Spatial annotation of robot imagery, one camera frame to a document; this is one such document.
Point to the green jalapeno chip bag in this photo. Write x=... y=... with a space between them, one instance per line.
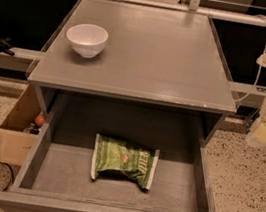
x=119 y=156

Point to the grey cabinet counter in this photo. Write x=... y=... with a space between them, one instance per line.
x=153 y=55

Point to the grey open drawer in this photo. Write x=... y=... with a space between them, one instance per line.
x=56 y=174

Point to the white bowl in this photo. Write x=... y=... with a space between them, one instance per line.
x=87 y=40

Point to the orange ball in box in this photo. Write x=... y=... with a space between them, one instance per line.
x=39 y=120

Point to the cardboard box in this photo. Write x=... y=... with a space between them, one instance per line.
x=18 y=131

